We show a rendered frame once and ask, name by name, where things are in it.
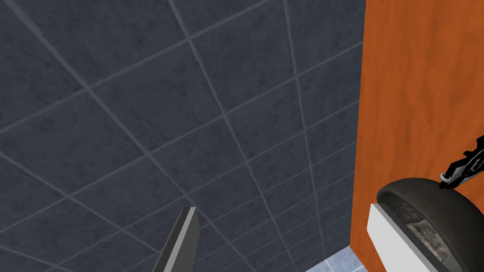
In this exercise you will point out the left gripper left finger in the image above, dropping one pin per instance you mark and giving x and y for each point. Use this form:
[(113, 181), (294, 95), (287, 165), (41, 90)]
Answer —
[(181, 245)]

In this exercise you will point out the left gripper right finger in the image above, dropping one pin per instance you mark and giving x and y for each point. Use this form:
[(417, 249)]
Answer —
[(397, 245)]

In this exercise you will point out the orange wooden door leaf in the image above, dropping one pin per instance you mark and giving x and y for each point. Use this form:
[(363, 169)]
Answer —
[(416, 75)]

